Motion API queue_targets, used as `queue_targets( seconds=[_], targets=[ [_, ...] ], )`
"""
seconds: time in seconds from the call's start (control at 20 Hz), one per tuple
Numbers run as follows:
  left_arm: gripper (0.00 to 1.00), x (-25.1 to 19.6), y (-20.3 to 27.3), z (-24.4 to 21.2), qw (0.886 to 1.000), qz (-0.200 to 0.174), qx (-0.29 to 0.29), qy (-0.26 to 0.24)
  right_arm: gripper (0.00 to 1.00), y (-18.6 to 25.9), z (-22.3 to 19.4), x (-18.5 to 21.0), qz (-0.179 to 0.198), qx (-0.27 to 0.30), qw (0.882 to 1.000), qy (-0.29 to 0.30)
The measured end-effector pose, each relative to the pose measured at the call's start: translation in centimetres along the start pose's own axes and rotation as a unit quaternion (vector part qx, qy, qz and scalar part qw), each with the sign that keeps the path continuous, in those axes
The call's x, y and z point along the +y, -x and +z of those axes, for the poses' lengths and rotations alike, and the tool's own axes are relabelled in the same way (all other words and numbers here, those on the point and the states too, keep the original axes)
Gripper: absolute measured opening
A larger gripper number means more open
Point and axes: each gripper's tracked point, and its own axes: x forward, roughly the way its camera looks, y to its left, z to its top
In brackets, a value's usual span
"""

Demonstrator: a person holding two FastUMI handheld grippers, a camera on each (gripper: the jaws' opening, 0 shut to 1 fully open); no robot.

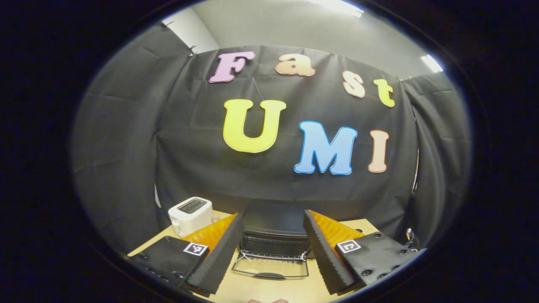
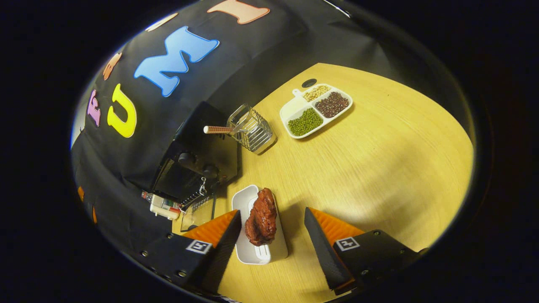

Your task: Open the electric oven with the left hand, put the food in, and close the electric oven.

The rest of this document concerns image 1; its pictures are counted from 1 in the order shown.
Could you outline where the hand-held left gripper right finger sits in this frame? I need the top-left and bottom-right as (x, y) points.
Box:
(302, 209), (427, 296)

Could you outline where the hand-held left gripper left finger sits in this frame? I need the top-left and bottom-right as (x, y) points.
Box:
(128, 212), (246, 296)

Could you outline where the black electric oven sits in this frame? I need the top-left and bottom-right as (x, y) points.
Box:
(231, 201), (312, 281)

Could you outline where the small metal clip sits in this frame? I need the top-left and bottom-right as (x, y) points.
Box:
(404, 227), (421, 251)

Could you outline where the black backdrop cloth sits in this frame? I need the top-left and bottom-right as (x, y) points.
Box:
(71, 23), (472, 253)

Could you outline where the ceiling light panel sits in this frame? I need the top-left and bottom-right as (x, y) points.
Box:
(421, 54), (444, 73)

